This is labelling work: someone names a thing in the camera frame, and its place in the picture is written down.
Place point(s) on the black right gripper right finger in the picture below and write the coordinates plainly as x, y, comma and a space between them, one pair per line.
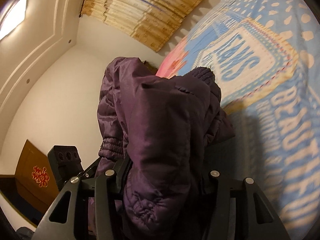
236, 209

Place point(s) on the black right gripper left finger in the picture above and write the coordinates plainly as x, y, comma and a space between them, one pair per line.
86, 207

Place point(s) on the dark purple puffer jacket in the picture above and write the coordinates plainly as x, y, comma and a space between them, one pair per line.
164, 126

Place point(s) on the brown wooden door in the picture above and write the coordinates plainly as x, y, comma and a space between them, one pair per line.
34, 178

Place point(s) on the beige patterned window curtain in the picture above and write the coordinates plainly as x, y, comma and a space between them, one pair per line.
150, 22

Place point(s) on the ceiling light panel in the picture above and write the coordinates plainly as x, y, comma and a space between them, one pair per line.
15, 16

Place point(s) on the pink and blue bedspread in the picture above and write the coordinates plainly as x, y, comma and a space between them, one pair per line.
265, 57

